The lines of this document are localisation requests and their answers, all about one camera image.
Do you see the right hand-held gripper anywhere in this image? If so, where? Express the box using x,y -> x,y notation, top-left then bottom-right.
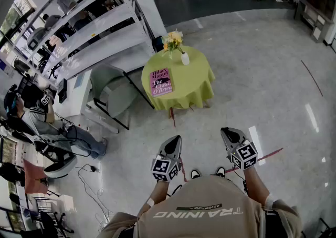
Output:
220,127 -> 259,171

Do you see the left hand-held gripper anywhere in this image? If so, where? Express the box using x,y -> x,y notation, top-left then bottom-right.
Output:
150,134 -> 183,183

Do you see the yellow flowers bunch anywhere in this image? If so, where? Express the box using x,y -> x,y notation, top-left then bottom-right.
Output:
160,29 -> 186,60

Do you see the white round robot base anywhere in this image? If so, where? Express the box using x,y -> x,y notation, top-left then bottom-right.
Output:
43,152 -> 78,179

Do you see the person's right forearm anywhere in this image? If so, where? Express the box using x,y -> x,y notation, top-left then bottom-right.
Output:
243,165 -> 274,209

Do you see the person's left forearm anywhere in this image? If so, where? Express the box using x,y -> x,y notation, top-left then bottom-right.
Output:
138,178 -> 172,217

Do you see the person's beige printed shirt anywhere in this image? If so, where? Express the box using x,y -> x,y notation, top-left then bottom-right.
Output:
96,174 -> 303,238

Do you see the pink book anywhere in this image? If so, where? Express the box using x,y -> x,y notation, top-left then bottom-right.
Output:
149,67 -> 174,98

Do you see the round green cloth table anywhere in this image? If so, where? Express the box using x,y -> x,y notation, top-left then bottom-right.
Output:
141,45 -> 216,111

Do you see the white cabinet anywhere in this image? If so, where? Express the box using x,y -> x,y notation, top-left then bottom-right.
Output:
52,69 -> 119,134

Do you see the black office chair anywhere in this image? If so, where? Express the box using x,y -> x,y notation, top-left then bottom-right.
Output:
38,210 -> 75,235

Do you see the dark bag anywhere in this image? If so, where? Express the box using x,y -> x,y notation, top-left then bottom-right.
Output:
153,36 -> 165,53

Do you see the red cloth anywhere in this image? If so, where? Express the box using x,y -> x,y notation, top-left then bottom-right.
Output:
23,159 -> 48,195

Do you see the white metal shelving rack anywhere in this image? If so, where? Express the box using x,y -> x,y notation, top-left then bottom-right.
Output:
10,0 -> 169,87

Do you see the grey television stand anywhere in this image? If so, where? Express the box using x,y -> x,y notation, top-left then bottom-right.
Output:
293,0 -> 334,44

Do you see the grey chair black frame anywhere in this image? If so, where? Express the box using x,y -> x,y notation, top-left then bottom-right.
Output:
90,63 -> 156,131

